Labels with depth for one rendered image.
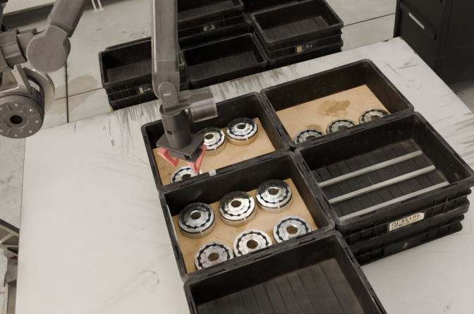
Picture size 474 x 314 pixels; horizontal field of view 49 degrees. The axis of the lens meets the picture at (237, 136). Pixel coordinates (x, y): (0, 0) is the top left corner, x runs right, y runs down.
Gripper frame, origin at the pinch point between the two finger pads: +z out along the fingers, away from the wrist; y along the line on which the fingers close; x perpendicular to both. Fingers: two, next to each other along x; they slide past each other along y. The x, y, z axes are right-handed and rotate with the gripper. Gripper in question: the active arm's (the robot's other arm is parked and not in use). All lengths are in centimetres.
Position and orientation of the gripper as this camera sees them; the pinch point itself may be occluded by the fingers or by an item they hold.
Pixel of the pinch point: (186, 166)
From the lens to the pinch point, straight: 132.6
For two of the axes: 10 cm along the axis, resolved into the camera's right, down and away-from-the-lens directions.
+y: -8.8, -2.5, 4.1
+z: 1.1, 7.2, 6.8
